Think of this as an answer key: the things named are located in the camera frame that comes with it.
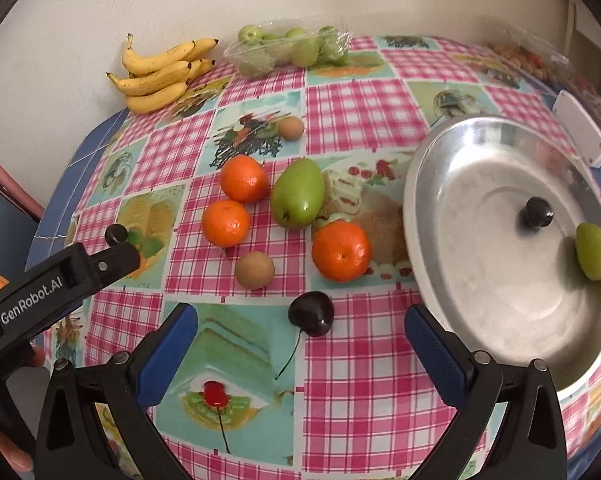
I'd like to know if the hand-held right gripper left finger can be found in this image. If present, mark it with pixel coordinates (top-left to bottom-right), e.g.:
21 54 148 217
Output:
35 302 198 480

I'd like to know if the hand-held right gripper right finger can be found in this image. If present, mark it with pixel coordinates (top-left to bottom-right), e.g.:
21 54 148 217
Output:
404 304 567 480

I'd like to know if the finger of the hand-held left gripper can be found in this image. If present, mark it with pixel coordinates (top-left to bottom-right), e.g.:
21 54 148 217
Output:
88 224 141 288

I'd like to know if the orange mandarin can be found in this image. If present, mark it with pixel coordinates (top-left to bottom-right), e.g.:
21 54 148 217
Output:
202 200 252 248
219 155 270 204
311 220 372 282

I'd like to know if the round brown fruit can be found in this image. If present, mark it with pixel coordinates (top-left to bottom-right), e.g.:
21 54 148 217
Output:
278 116 305 141
234 251 275 290

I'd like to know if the round metal plate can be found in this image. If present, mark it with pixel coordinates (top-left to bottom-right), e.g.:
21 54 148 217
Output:
403 116 601 401

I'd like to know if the dark plum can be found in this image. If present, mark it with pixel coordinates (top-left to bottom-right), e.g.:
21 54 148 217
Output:
275 291 335 381
519 197 555 231

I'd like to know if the pile of small green fruits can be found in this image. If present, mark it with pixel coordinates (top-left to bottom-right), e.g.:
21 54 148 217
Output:
238 24 351 73

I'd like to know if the person's left hand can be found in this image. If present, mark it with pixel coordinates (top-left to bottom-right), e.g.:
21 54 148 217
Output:
0 417 34 473

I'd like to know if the pink plastic object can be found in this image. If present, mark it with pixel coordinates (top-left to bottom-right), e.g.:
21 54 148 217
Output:
0 157 46 221

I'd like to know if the yellow banana bunch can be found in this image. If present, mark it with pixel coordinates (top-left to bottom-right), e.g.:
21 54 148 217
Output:
105 33 220 115

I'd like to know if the small green mango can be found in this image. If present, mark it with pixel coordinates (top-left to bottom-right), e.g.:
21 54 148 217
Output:
575 222 601 281

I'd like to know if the large green mango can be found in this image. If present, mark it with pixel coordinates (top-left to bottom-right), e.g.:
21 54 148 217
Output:
270 157 326 229

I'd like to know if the clear plastic fruit tray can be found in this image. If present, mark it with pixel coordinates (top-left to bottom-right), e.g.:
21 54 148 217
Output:
224 17 352 77

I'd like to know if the pink checked plastic tablecloth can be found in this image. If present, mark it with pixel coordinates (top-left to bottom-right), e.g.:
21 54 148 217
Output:
25 35 601 476

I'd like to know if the white power box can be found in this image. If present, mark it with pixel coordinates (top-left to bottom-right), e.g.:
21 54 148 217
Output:
553 90 601 168

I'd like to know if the white mesh bag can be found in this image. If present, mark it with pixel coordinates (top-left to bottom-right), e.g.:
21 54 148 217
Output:
565 72 601 116

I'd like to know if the pile of tan longans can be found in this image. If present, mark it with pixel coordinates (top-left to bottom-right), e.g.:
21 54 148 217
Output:
495 42 551 81

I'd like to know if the clear plastic clamshell container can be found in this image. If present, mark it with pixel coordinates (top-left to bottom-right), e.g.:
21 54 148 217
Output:
480 15 601 111

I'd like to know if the white wooden chair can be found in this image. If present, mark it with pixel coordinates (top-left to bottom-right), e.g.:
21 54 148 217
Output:
565 0 601 111

